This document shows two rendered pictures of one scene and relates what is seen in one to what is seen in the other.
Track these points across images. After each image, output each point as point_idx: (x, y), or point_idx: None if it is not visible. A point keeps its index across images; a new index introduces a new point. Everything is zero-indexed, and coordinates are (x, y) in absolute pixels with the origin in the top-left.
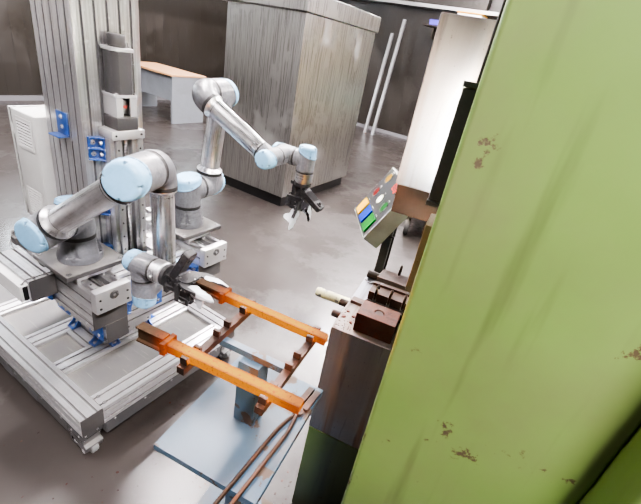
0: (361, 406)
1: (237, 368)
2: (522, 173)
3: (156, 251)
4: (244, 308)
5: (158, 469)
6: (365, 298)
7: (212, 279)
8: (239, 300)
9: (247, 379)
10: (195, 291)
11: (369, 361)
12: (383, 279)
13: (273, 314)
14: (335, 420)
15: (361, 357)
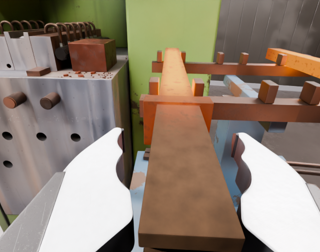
0: (128, 140)
1: None
2: None
3: None
4: (200, 78)
5: None
6: (24, 72)
7: (90, 187)
8: (183, 84)
9: (314, 58)
10: (302, 191)
11: (124, 89)
12: (15, 32)
13: (176, 62)
14: (127, 178)
15: (122, 91)
